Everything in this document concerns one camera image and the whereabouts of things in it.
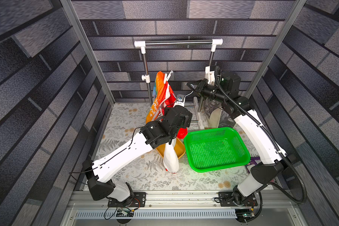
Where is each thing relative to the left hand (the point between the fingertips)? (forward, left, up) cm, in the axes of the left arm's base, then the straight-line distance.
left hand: (182, 109), depth 66 cm
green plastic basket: (-3, -25, -37) cm, 45 cm away
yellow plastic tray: (-1, 0, -36) cm, 36 cm away
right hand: (+8, -1, +10) cm, 13 cm away
